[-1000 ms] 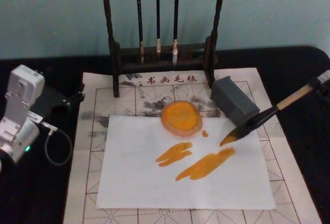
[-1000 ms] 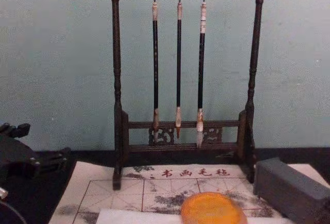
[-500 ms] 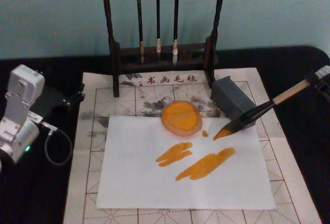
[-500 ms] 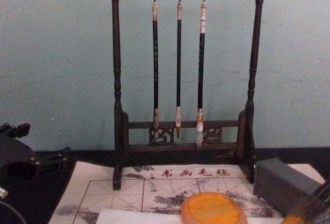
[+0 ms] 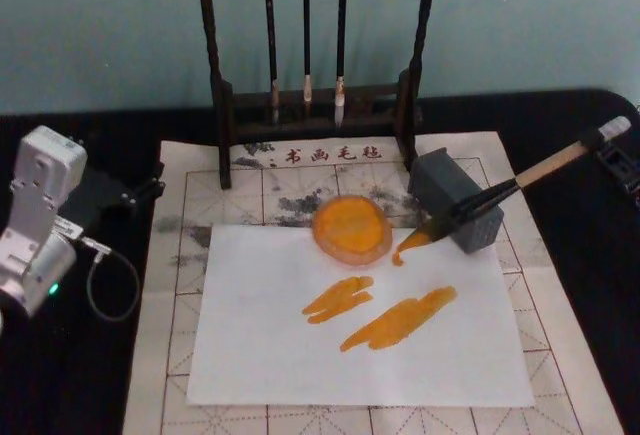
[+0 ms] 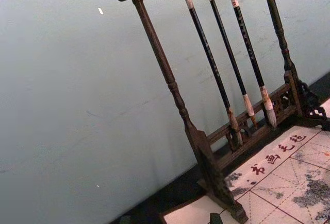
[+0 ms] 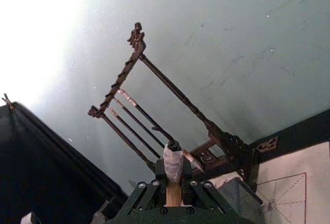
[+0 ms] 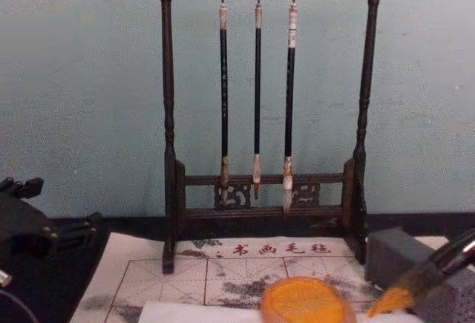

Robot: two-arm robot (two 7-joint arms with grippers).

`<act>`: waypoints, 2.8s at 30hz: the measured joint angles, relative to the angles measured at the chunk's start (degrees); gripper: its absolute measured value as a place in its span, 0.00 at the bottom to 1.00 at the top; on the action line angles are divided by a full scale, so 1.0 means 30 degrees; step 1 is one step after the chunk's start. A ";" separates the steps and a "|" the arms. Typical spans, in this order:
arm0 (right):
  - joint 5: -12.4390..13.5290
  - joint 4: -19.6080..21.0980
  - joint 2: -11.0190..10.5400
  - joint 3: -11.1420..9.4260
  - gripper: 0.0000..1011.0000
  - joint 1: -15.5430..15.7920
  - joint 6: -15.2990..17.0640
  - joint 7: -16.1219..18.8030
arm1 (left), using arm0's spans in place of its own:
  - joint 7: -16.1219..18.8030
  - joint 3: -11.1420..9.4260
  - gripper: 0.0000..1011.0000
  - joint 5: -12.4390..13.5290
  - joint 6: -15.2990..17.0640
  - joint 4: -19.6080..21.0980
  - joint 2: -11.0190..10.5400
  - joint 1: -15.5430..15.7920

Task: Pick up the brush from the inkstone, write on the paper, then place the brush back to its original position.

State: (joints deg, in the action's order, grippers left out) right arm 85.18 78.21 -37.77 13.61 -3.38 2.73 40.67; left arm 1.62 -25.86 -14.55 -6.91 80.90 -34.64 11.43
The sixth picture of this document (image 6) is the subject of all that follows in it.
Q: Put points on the white sheet with brown edge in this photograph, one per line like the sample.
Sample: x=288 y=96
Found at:
x=188 y=212

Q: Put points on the black brush with grey tip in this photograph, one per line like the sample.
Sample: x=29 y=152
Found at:
x=247 y=41

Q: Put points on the black table cloth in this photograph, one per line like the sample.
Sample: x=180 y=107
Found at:
x=178 y=191

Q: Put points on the dark carved wooden brush rack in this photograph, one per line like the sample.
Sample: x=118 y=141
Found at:
x=157 y=51

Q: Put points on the small dark green block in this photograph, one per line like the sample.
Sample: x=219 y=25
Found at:
x=216 y=219

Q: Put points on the thin black brush brown tip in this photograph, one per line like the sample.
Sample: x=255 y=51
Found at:
x=228 y=46

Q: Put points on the black brush with dark tip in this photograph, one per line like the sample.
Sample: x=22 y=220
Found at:
x=208 y=54

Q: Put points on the white felt mat red grid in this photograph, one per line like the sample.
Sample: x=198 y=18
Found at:
x=278 y=182

